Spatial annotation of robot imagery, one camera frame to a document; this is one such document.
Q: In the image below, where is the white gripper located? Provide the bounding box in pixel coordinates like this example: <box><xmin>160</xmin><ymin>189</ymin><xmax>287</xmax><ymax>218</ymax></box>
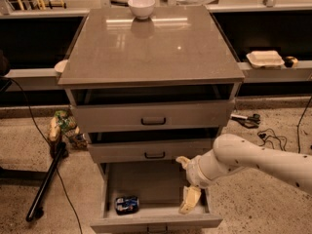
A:
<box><xmin>175</xmin><ymin>155</ymin><xmax>214</xmax><ymax>215</ymax></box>

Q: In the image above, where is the blue pepsi can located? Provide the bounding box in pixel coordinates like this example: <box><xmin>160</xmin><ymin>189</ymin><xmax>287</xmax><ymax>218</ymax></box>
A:
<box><xmin>114</xmin><ymin>196</ymin><xmax>139</xmax><ymax>215</ymax></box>

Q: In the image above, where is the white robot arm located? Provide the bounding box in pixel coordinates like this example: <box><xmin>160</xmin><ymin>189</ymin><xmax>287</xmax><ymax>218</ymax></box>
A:
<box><xmin>175</xmin><ymin>134</ymin><xmax>312</xmax><ymax>215</ymax></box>

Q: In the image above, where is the grey middle drawer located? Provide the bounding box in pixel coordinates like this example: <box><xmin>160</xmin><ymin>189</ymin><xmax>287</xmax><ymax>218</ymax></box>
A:
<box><xmin>88</xmin><ymin>127</ymin><xmax>220</xmax><ymax>163</ymax></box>

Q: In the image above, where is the grey drawer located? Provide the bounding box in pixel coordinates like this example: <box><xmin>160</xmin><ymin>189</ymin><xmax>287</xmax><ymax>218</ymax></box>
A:
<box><xmin>91</xmin><ymin>160</ymin><xmax>222</xmax><ymax>234</ymax></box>
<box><xmin>71</xmin><ymin>84</ymin><xmax>237</xmax><ymax>133</ymax></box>
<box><xmin>88</xmin><ymin>127</ymin><xmax>220</xmax><ymax>163</ymax></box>

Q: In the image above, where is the grey bottom drawer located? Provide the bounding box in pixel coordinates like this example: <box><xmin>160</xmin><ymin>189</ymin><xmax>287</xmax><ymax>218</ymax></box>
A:
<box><xmin>91</xmin><ymin>160</ymin><xmax>222</xmax><ymax>234</ymax></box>

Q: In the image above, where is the grey top drawer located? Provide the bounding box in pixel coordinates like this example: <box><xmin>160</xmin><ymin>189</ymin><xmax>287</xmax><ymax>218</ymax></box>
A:
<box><xmin>71</xmin><ymin>84</ymin><xmax>237</xmax><ymax>133</ymax></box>

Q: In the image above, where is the grey drawer cabinet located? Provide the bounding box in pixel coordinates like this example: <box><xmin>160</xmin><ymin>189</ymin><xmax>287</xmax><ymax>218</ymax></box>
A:
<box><xmin>58</xmin><ymin>5</ymin><xmax>246</xmax><ymax>168</ymax></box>

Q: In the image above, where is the black tripod leg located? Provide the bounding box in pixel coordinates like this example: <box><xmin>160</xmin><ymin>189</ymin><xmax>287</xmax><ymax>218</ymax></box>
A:
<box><xmin>25</xmin><ymin>142</ymin><xmax>66</xmax><ymax>222</ymax></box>

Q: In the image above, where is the green snack bag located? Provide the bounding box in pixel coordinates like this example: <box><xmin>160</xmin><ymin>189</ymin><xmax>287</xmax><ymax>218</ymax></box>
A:
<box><xmin>55</xmin><ymin>110</ymin><xmax>78</xmax><ymax>135</ymax></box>

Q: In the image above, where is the white foam takeout container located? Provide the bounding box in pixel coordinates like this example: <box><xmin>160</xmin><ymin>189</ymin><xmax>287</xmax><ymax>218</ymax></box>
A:
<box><xmin>246</xmin><ymin>51</ymin><xmax>284</xmax><ymax>68</ymax></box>

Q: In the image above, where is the yellow black tape measure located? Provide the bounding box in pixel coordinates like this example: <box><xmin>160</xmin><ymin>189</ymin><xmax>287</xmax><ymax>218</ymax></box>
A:
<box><xmin>284</xmin><ymin>57</ymin><xmax>298</xmax><ymax>68</ymax></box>

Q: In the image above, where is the white ceramic bowl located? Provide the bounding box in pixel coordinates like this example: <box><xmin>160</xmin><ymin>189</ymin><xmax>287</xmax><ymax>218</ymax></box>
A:
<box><xmin>128</xmin><ymin>0</ymin><xmax>155</xmax><ymax>20</ymax></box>

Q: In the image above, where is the black power adapter with cable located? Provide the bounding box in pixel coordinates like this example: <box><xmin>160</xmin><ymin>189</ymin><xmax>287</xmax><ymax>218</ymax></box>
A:
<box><xmin>257</xmin><ymin>97</ymin><xmax>312</xmax><ymax>151</ymax></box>

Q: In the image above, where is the black floor cable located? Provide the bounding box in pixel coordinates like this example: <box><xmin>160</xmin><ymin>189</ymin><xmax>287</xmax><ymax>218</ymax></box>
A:
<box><xmin>0</xmin><ymin>76</ymin><xmax>84</xmax><ymax>234</ymax></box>

